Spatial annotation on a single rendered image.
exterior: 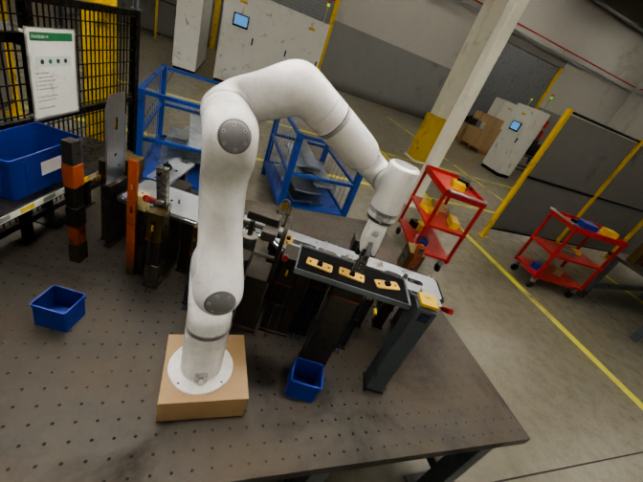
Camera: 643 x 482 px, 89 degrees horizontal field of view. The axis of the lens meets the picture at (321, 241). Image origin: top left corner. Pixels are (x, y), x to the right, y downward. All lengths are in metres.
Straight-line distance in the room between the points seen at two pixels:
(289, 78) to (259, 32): 8.41
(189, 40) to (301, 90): 8.42
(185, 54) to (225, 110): 8.50
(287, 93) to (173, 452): 0.95
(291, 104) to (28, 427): 1.02
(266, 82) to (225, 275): 0.42
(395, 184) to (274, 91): 0.37
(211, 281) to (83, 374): 0.60
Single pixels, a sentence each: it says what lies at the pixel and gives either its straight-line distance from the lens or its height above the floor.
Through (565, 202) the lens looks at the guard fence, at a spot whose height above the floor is 0.85.
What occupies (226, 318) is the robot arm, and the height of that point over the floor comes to 1.03.
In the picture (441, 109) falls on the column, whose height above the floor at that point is 1.26.
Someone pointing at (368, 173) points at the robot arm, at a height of 1.47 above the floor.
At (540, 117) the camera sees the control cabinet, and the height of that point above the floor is 1.85.
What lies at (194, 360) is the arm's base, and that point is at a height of 0.89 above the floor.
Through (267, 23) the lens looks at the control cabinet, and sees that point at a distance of 9.09.
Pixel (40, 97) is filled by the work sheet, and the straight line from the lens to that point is 1.65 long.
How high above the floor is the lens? 1.73
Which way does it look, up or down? 30 degrees down
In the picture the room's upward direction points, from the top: 22 degrees clockwise
